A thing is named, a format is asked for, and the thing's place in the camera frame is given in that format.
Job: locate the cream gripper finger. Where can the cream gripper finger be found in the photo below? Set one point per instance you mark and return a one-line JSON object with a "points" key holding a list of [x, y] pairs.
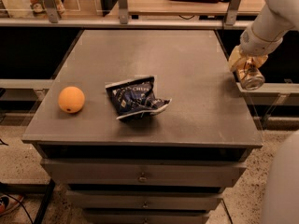
{"points": [[237, 58], [260, 60]]}

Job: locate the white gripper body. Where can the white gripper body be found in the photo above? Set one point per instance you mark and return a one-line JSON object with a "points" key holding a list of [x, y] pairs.
{"points": [[257, 43]]}

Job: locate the orange soda can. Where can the orange soda can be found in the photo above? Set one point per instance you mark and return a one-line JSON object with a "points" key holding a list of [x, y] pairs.
{"points": [[249, 76]]}

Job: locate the metal railing with posts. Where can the metal railing with posts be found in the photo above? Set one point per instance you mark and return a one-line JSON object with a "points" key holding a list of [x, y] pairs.
{"points": [[160, 14]]}

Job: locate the blue chips bag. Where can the blue chips bag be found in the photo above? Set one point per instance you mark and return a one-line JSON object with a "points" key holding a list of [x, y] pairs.
{"points": [[135, 98]]}

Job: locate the grey drawer cabinet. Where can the grey drawer cabinet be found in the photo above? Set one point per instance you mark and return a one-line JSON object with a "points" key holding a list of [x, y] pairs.
{"points": [[171, 168]]}

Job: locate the orange fruit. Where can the orange fruit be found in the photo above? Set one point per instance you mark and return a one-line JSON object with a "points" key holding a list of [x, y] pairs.
{"points": [[71, 99]]}

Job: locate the colourful package behind glass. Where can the colourful package behind glass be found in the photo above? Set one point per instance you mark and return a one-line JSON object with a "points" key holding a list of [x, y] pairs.
{"points": [[22, 8]]}

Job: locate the red and white shoe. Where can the red and white shoe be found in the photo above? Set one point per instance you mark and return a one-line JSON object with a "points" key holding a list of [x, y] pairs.
{"points": [[8, 203]]}

